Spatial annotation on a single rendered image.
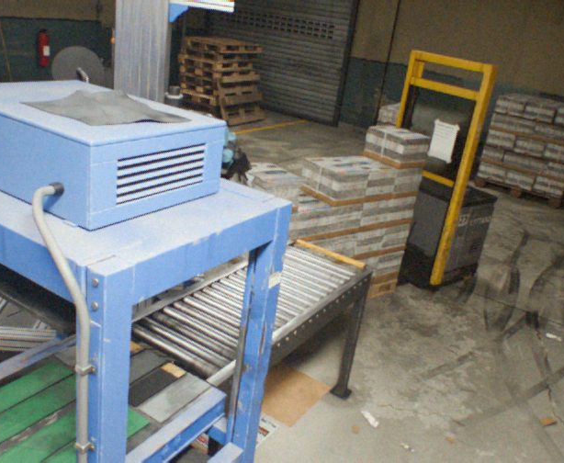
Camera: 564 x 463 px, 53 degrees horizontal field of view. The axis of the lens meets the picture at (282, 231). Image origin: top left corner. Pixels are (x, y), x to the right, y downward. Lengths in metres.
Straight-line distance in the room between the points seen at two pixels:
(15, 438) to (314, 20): 10.11
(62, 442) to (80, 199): 0.83
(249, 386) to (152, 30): 1.86
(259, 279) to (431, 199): 3.41
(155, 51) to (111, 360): 2.06
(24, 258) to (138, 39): 1.90
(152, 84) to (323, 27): 8.32
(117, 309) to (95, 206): 0.24
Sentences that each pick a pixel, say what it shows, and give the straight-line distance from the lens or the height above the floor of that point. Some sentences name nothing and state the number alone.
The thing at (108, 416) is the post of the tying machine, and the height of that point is 1.21.
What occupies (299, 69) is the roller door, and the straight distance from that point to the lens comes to 11.45.
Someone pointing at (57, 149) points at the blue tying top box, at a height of 1.71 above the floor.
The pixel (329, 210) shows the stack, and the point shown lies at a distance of 3.85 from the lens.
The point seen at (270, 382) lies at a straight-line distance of 3.46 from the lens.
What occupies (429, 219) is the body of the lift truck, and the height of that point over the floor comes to 0.55.
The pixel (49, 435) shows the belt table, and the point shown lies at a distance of 1.90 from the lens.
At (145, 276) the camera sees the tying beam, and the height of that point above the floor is 1.51.
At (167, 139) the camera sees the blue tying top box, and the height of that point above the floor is 1.73.
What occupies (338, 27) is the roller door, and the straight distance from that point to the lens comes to 11.04.
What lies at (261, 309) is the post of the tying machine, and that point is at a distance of 1.69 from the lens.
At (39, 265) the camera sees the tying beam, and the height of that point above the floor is 1.50.
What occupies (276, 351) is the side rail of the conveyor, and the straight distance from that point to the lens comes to 2.38.
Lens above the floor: 2.06
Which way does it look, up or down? 22 degrees down
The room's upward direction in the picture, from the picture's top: 8 degrees clockwise
